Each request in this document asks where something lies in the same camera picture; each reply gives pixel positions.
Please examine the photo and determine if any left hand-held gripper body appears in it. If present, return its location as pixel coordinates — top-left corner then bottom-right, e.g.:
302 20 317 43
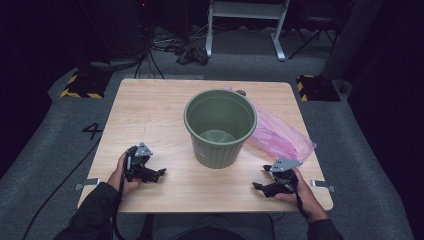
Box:
124 142 154 183

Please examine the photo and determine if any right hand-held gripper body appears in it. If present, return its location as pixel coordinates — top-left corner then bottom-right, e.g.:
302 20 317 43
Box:
269 158 303 195

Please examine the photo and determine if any pink plastic bag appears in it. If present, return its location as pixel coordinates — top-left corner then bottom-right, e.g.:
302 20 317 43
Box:
223 86 317 162

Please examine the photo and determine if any green plastic bin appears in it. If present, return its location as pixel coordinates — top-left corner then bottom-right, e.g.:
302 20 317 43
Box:
183 88 258 170

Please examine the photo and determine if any person's left hand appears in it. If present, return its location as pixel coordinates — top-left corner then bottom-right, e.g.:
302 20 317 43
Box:
107 151 143 194

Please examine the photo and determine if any person's right hand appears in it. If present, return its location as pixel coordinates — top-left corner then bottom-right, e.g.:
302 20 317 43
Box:
275 168 329 224

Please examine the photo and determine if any person's lap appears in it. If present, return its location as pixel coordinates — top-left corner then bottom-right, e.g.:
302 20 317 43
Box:
143 213 276 240

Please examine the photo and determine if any dark cloth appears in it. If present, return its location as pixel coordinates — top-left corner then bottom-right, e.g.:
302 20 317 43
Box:
175 45 210 66

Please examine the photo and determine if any black folding chair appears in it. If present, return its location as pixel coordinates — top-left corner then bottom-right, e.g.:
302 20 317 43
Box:
288 13 338 61

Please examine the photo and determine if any grey curtain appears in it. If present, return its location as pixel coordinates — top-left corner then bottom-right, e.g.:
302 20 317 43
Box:
321 0 384 81

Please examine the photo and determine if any white metal stand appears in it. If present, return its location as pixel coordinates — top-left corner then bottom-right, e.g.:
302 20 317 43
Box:
204 0 291 62

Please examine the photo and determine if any grey metal table bracket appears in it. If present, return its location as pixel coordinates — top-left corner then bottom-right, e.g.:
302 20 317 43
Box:
309 179 336 193
74 177 100 192

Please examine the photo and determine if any left hand-held gripper cable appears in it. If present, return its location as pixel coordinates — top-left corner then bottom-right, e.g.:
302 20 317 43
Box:
111 154 133 240

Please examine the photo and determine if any long black floor cable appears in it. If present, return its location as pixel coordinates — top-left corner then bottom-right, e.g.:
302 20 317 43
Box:
21 138 103 240

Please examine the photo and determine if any bundle of black cables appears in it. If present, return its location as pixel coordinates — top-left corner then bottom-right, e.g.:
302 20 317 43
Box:
133 23 208 80

